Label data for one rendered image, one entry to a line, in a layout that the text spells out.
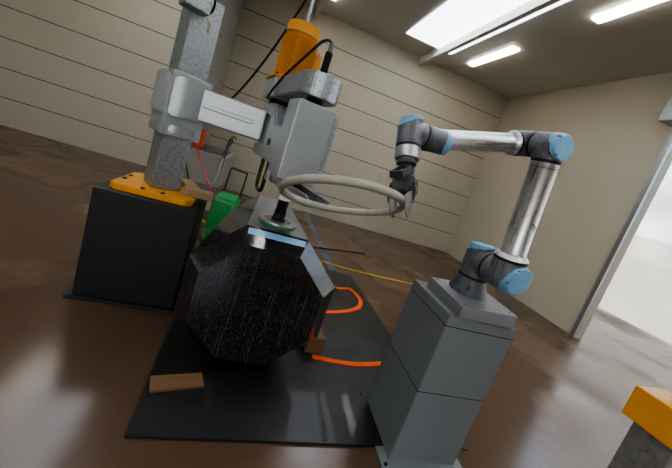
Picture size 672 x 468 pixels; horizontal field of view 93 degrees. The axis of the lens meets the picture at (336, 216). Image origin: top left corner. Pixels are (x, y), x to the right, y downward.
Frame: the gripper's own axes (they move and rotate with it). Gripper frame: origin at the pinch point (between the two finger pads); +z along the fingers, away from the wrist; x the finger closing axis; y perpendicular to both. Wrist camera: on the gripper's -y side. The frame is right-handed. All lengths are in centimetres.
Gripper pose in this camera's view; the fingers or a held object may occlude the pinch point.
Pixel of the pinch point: (399, 213)
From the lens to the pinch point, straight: 111.7
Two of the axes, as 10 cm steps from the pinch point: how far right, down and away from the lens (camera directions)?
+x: -8.7, -0.3, 5.0
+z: -1.3, 9.7, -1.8
